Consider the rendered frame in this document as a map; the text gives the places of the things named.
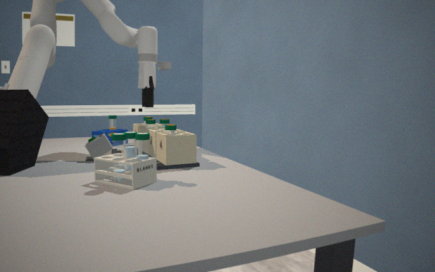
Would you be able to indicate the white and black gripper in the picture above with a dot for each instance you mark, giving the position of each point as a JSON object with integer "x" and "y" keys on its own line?
{"x": 147, "y": 78}

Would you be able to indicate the clear tube with green cap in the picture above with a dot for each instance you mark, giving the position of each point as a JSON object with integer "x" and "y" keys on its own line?
{"x": 119, "y": 152}
{"x": 131, "y": 147}
{"x": 142, "y": 145}

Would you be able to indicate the clear plastic tube rack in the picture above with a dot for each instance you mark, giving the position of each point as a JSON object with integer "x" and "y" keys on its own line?
{"x": 144, "y": 172}

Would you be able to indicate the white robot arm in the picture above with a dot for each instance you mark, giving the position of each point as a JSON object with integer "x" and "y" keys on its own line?
{"x": 38, "y": 50}

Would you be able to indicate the blue tube rack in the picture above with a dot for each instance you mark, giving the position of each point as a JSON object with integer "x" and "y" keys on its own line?
{"x": 99, "y": 132}

